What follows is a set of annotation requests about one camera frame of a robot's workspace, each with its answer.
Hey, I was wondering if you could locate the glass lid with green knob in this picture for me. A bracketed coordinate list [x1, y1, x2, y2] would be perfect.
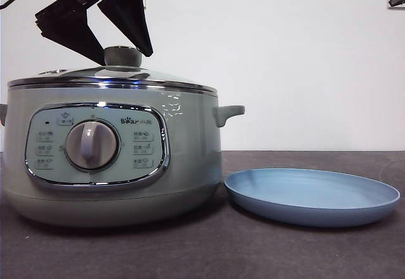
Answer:
[7, 46, 220, 96]

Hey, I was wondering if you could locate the pale green electric steamer pot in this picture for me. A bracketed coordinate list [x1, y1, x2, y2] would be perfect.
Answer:
[0, 82, 246, 228]

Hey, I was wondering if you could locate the blue round plate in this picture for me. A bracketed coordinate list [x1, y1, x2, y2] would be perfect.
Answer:
[224, 168, 401, 228]

